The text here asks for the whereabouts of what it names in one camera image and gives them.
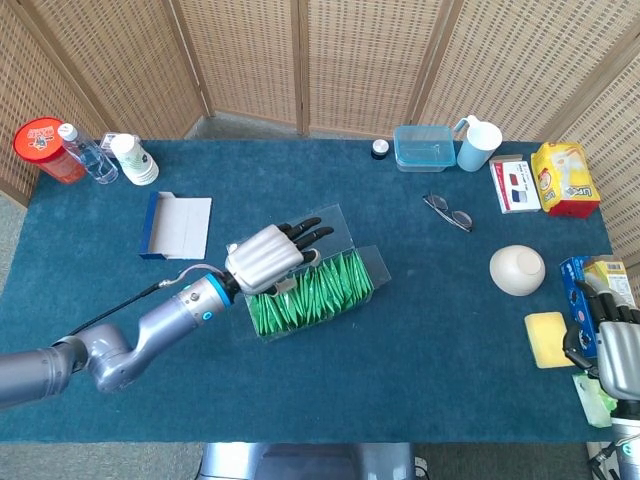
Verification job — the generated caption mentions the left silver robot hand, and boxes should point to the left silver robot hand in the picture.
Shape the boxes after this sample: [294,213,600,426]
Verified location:
[224,216,335,295]

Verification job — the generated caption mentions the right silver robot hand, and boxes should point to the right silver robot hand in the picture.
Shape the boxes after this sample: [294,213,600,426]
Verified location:
[563,279,640,401]

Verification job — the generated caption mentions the clear box of green packets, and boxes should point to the clear box of green packets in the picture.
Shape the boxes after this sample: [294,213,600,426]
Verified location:
[225,202,392,344]

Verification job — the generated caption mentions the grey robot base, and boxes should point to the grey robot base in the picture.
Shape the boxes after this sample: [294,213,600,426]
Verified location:
[197,442,419,480]

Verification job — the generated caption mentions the row of green tea bags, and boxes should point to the row of green tea bags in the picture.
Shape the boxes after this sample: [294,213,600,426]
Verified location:
[248,251,374,337]

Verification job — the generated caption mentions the yellow green carton box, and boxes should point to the yellow green carton box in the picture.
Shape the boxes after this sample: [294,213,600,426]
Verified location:
[582,255,640,309]

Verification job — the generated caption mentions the yellow snack bag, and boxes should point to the yellow snack bag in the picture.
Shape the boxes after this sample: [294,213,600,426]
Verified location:
[530,141,602,219]

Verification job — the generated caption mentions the white red blue box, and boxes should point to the white red blue box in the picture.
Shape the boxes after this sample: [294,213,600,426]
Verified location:
[488,154,543,215]

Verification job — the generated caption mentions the blue snack pack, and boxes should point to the blue snack pack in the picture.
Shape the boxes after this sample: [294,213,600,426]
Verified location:
[559,255,601,359]

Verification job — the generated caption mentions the yellow sponge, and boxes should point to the yellow sponge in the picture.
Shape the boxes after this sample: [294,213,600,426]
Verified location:
[523,311,576,370]

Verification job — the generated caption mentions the blue white cardboard tray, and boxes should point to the blue white cardboard tray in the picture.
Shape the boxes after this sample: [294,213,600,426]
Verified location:
[138,190,213,262]

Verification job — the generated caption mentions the beige upturned bowl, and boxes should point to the beige upturned bowl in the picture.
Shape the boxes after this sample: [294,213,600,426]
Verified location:
[489,244,547,298]

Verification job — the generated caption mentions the stack of white paper cups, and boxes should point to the stack of white paper cups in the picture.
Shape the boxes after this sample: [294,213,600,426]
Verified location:
[109,133,160,187]

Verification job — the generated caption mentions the blue carpet table cover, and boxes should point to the blue carpet table cover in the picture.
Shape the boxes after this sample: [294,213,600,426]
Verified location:
[0,138,615,444]

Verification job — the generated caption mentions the clear container blue lid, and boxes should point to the clear container blue lid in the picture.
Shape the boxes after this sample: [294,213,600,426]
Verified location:
[392,124,458,174]

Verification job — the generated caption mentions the small printed card pack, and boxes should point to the small printed card pack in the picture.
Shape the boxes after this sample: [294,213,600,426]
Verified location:
[99,131,142,160]

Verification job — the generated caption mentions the clear plastic water bottle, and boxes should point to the clear plastic water bottle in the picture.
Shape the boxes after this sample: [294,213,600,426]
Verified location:
[56,122,120,185]

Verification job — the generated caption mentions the black rimmed eyeglasses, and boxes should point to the black rimmed eyeglasses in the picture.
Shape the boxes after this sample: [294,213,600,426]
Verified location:
[422,192,474,234]

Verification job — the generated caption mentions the woven rattan folding screen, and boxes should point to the woven rattan folding screen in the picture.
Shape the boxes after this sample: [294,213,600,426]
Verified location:
[0,0,640,271]

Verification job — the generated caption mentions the light blue plastic pitcher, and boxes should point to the light blue plastic pitcher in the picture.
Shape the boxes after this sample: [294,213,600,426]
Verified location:
[452,114,503,173]

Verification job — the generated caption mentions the red lidded plastic jar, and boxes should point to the red lidded plastic jar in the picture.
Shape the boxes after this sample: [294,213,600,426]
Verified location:
[12,116,87,185]

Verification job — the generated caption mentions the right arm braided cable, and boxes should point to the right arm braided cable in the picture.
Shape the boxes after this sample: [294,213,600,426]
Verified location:
[587,438,624,480]

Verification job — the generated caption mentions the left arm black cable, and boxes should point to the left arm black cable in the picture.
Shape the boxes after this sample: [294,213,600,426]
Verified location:
[67,263,226,337]

